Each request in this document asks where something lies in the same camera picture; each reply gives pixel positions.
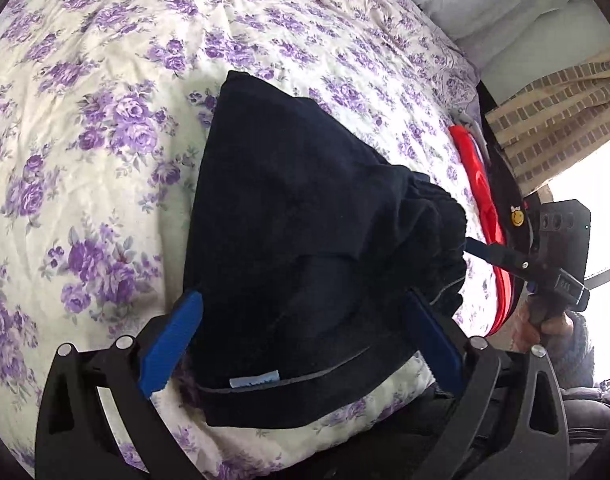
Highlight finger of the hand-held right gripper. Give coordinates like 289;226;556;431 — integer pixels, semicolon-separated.
462;237;556;281

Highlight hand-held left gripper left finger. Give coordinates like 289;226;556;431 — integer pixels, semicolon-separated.
35;290;204;480

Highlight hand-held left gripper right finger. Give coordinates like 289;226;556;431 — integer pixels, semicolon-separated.
405;290;570;480

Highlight dark navy pants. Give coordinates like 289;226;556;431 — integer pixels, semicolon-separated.
182;70;468;428

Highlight person's right forearm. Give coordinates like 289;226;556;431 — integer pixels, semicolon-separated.
545;310;598;391

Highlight person's right hand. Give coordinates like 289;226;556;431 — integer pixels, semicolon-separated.
510;305;574;354

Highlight bright window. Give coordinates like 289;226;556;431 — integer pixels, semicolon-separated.
535;130;610;381

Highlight black garment with smiley patch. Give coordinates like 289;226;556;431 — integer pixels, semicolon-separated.
475;82;543;321

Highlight red garment with striped band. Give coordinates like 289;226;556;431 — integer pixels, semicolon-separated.
449;124;516;336

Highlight dark cloth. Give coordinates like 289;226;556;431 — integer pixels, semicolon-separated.
285;385;490;480

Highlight brick pattern curtain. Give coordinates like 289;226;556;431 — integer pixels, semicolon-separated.
485;57;610;196

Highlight dark grey sofa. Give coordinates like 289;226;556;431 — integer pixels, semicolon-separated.
560;380;610;466

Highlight pale cushion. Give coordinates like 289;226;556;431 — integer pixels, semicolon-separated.
425;0;586;61

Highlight purple floral blanket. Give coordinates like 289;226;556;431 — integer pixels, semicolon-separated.
0;0;506;480

